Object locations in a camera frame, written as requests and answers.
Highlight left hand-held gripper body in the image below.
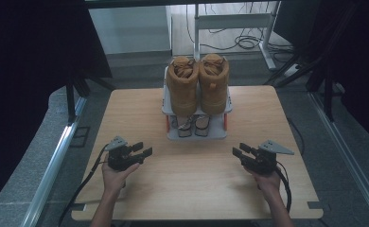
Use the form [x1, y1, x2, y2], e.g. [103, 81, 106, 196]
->
[104, 134, 137, 173]

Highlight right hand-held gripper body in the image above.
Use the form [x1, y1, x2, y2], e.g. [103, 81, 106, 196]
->
[244, 139, 296, 176]

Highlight white two-tier shoe rack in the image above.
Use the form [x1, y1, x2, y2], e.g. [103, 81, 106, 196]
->
[161, 64, 234, 142]

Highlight black silver strap sandal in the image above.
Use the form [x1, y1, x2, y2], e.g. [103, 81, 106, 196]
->
[194, 114, 213, 138]
[169, 114, 196, 139]

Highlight tan suede boot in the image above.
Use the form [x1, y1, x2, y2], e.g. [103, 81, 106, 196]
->
[198, 53, 231, 115]
[166, 55, 201, 117]

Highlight person's left hand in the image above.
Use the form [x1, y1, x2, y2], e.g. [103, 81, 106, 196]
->
[100, 158, 142, 197]

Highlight person's right hand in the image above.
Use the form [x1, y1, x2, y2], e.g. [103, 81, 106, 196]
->
[244, 166, 282, 203]

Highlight dark floor plate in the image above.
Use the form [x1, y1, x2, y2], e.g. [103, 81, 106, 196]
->
[69, 126, 91, 148]

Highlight black metal stand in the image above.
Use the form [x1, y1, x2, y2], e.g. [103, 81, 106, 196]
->
[64, 71, 116, 126]

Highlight white power strip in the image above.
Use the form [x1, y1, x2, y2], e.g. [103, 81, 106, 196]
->
[283, 63, 301, 79]

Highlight black tripod stand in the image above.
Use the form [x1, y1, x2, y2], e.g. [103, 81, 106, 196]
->
[263, 51, 347, 123]

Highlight dark curtain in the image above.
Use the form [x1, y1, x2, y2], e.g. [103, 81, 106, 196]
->
[273, 0, 369, 153]
[0, 0, 114, 219]

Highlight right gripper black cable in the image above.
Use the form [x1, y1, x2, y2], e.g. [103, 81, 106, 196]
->
[272, 163, 293, 215]

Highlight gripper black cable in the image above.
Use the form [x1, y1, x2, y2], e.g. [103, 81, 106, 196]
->
[57, 144, 110, 227]
[272, 163, 293, 215]

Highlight thin black floor cable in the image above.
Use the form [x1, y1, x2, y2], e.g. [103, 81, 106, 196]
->
[286, 117, 306, 156]

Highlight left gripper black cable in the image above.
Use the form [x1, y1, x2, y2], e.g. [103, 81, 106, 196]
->
[57, 144, 110, 227]

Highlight aluminium rail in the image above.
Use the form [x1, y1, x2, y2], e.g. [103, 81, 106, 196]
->
[19, 96, 88, 227]
[307, 91, 369, 227]

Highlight black cables on floor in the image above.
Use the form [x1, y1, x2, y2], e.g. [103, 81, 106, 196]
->
[185, 2, 298, 64]

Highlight white metal desk frame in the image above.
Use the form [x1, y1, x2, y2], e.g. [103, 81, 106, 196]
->
[193, 1, 282, 71]

